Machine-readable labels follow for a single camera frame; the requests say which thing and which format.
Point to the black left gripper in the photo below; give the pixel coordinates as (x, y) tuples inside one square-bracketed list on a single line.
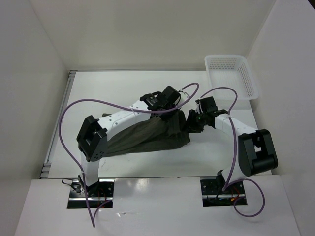
[(166, 118)]

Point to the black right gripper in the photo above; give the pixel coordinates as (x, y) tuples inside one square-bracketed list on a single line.
[(191, 125)]

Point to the olive green shorts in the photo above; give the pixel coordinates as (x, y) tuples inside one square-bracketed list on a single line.
[(151, 135)]

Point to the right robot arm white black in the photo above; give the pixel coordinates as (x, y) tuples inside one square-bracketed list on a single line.
[(253, 151)]

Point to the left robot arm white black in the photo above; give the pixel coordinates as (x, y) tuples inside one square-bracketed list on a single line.
[(95, 133)]

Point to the white perforated plastic basket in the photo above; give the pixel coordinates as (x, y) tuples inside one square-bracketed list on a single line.
[(232, 71)]

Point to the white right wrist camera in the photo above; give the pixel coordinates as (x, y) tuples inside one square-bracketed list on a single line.
[(200, 106)]

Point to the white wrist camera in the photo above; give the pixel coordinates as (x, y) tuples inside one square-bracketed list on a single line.
[(183, 97), (200, 106)]

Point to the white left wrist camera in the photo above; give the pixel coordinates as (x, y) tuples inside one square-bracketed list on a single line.
[(183, 97)]

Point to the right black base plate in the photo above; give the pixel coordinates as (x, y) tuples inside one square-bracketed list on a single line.
[(213, 196)]

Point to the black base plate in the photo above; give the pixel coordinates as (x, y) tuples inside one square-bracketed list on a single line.
[(213, 196), (101, 195)]

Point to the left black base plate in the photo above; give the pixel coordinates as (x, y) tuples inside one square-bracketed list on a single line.
[(101, 195)]

